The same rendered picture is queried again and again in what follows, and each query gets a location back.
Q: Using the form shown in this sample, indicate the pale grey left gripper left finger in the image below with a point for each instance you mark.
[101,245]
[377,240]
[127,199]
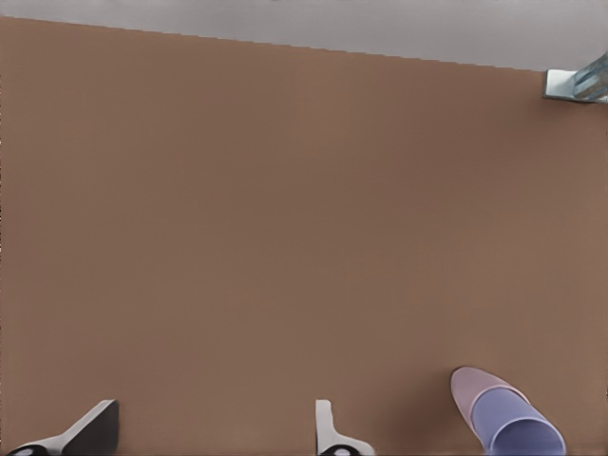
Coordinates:
[90,430]

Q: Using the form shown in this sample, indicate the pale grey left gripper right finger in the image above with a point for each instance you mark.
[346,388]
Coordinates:
[328,430]

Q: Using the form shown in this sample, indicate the pink cup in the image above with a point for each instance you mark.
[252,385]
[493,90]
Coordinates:
[470,387]

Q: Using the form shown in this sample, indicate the purple cup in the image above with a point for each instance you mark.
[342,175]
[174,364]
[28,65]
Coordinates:
[510,423]

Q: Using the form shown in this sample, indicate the silver frame post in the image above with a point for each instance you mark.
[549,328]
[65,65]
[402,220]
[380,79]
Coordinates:
[577,84]

